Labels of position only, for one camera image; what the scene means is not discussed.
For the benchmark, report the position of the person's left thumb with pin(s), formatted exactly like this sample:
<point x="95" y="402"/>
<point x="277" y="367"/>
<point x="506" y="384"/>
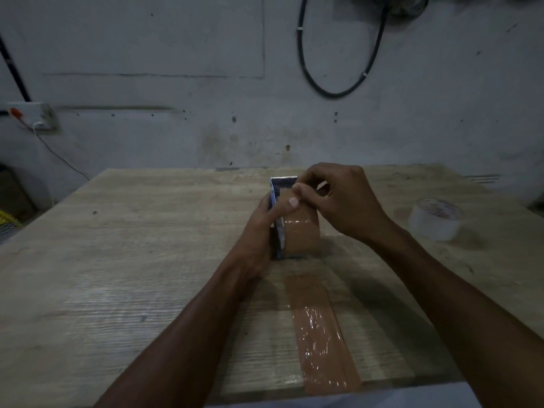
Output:
<point x="287" y="207"/>

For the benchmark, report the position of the clear tape roll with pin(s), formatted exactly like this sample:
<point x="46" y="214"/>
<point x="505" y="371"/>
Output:
<point x="435" y="218"/>

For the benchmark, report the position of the person's left hand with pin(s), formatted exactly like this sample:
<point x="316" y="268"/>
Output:
<point x="255" y="242"/>

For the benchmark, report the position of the person's right hand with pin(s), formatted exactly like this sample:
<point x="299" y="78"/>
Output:
<point x="348" y="203"/>

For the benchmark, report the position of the blue tape dispenser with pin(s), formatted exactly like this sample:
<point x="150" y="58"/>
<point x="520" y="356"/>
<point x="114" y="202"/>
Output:
<point x="278" y="216"/>

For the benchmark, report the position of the black wall pipe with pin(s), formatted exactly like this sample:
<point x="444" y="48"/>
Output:
<point x="12" y="67"/>

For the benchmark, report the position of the person's right forearm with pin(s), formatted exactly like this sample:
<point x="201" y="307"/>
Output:
<point x="459" y="310"/>

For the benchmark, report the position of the brown tape strip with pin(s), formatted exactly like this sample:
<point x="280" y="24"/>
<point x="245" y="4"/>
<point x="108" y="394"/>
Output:
<point x="323" y="331"/>

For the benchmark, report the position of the person's right thumb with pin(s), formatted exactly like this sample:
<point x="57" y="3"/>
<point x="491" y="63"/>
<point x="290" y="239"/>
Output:
<point x="308" y="193"/>

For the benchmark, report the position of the brown packing tape roll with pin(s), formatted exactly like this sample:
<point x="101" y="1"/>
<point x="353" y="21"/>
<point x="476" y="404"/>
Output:
<point x="299" y="229"/>

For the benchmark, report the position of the white wall socket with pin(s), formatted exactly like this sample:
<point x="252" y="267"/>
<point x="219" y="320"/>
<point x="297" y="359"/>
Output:
<point x="36" y="115"/>

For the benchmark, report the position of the person's left forearm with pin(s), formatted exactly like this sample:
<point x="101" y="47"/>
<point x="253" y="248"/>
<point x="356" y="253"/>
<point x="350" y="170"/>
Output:
<point x="178" y="344"/>

